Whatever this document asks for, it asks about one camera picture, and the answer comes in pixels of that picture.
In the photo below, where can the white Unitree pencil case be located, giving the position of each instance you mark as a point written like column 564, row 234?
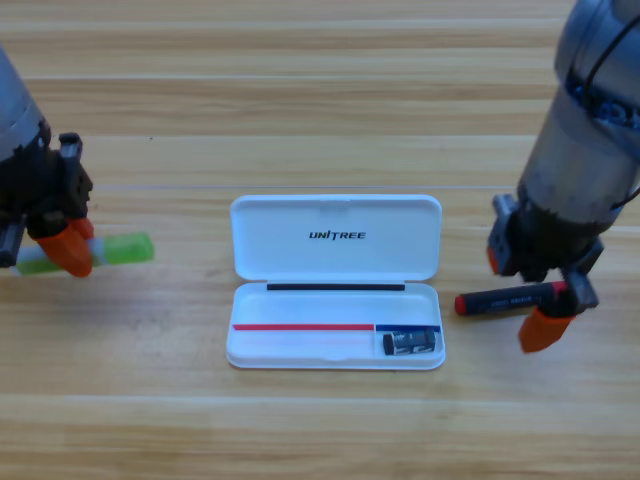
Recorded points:
column 320, row 310

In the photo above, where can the black marker with red cap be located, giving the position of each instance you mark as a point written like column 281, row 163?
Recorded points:
column 500, row 301

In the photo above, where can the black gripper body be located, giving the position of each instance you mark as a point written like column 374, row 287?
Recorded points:
column 45, row 190
column 540, row 245

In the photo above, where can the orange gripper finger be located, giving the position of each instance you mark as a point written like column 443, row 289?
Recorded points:
column 494, row 262
column 70, row 250
column 85, row 229
column 542, row 330

